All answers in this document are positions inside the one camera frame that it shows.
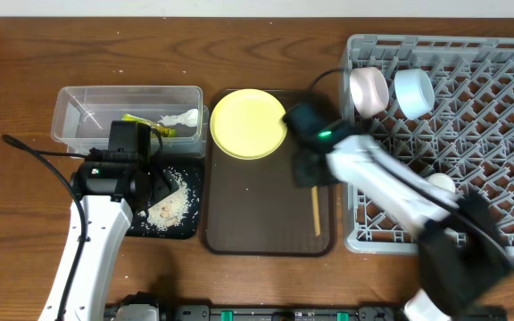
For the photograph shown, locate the rice food waste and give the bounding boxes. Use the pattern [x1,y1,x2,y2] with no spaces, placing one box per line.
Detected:
[137,167,200,232]

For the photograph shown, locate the green orange snack wrapper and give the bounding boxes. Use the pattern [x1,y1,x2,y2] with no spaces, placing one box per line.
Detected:
[122,114,177,137]

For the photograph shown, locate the wooden chopstick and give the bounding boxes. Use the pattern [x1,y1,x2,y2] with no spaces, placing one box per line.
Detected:
[311,186,321,236]

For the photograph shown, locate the yellow plate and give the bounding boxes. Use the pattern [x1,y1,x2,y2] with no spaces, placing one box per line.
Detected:
[210,89,287,160]

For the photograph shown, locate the white tissue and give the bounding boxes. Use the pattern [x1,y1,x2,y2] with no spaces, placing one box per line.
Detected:
[159,109,199,128]

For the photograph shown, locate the light blue bowl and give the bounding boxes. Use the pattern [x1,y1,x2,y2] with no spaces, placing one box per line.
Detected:
[394,69,435,119]

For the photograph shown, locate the small white green cup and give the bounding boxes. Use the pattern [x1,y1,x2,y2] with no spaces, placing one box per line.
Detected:
[427,173,456,193]

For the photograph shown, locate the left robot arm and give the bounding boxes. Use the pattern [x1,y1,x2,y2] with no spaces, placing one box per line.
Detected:
[40,120,178,320]

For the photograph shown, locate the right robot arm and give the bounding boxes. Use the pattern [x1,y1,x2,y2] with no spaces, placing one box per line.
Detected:
[282,102,514,320]

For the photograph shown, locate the black waste tray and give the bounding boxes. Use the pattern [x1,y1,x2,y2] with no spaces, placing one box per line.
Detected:
[127,157,204,240]

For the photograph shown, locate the grey dishwasher rack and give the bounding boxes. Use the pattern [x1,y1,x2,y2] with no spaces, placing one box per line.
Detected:
[339,34,514,256]

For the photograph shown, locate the clear plastic bin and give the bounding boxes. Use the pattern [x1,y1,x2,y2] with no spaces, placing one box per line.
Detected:
[51,86,209,158]

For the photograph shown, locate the brown serving tray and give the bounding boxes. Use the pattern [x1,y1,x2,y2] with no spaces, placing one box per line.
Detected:
[201,136,336,257]

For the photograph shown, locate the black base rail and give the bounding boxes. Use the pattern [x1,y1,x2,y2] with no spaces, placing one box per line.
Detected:
[104,292,508,321]

